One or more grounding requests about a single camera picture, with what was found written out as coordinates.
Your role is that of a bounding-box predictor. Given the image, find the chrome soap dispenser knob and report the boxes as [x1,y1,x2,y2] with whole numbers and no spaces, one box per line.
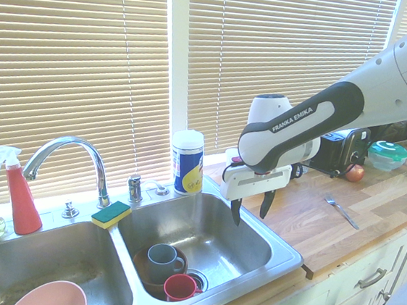
[125,174,146,205]

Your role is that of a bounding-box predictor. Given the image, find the grey ceramic mug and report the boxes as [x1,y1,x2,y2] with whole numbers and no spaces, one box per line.
[143,241,188,285]

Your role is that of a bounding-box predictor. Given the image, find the red apple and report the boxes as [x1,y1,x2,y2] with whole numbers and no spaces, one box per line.
[343,162,366,184]

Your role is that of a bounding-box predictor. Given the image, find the dark microwave oven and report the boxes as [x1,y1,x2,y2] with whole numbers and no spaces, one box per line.
[374,110,407,145]

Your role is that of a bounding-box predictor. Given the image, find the brown wooden bowl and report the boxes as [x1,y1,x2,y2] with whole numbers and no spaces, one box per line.
[129,241,191,300]

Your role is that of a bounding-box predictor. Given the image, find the silver metal fork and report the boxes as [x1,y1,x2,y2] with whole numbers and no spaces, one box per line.
[321,193,364,232]

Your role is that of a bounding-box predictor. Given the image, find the chrome air gap cap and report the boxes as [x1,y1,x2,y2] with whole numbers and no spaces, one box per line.
[152,185,172,198]

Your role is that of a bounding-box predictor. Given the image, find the chrome sprayer knob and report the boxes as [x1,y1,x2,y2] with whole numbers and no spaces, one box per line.
[60,199,81,221]

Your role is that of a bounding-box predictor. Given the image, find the metal drain strainer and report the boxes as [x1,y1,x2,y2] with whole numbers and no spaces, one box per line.
[184,268,211,293]

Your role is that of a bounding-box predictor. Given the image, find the pink plastic bowl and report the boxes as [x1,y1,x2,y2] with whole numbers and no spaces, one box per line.
[12,275,91,305]

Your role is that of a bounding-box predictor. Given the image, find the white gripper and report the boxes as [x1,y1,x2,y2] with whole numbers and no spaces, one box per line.
[216,157,293,233]

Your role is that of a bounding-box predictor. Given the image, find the metal drawer handle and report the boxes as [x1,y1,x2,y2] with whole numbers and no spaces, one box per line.
[357,265,389,293]

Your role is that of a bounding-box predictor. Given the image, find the black silver toaster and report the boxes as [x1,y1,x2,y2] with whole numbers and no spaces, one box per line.
[310,122,373,176]

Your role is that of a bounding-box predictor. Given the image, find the black camera cable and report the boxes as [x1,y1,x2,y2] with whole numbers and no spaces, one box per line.
[293,162,308,181]

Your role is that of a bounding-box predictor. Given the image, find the yellow green sponge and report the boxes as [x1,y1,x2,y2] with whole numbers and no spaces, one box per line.
[89,198,133,233]

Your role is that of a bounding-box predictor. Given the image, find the medium beige window blind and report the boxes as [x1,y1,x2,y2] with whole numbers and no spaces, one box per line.
[172,0,398,172]

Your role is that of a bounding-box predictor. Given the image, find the clear container green lid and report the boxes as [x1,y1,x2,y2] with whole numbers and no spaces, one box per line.
[365,138,407,175]

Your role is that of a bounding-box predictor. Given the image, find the white wipes canister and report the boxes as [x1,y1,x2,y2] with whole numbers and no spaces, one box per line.
[167,128,209,198]

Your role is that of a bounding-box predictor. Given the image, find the red plastic mug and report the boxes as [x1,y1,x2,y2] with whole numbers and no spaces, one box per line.
[162,272,205,305]

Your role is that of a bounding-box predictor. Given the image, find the red spray bottle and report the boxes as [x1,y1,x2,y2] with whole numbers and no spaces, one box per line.
[0,145,51,238]

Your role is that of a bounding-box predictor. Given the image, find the wide beige window blind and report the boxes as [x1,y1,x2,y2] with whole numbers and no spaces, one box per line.
[0,0,182,223]

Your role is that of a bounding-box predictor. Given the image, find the stainless steel double sink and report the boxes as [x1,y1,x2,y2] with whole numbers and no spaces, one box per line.
[0,165,311,305]

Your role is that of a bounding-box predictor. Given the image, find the chrome gooseneck faucet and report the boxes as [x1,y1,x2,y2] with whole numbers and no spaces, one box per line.
[19,131,119,211]

